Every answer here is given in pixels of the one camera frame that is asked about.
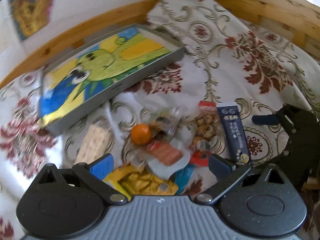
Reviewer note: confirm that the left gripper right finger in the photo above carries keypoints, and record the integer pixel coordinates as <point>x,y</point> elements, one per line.
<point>229,174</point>

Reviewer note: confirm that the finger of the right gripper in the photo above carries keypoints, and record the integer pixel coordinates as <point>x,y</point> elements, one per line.
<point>271,120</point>

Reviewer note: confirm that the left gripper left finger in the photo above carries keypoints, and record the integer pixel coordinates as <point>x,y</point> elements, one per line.
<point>92,176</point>

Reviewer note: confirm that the dark blue stick packet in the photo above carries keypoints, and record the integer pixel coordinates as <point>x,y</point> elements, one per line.
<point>234,131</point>

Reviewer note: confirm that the beige nougat bar packet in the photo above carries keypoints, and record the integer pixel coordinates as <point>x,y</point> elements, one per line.
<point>94,144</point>

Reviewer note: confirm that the yellow chips bag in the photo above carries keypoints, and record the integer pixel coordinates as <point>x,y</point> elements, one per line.
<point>131,181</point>

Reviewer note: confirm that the blue snack packet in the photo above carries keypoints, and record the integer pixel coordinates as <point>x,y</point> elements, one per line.
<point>182,177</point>

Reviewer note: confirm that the orange tangerine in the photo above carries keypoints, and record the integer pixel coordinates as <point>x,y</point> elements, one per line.
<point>141,134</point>

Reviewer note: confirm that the pink sausage packet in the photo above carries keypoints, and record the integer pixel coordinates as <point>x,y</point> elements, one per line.
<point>165,158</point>

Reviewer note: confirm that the clear crinkled snack wrapper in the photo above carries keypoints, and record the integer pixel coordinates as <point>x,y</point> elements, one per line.
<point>164,122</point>

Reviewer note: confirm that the floral white bed cover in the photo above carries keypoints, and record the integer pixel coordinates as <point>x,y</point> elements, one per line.
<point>227,60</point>

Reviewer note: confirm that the grey tray with cartoon lining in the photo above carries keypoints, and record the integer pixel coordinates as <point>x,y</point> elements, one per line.
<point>89,76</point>

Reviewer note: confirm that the wooden bed frame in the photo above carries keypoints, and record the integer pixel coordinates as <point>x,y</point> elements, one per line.
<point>300,16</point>

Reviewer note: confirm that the anime boy wall drawing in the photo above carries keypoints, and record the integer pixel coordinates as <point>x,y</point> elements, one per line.
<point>30,16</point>

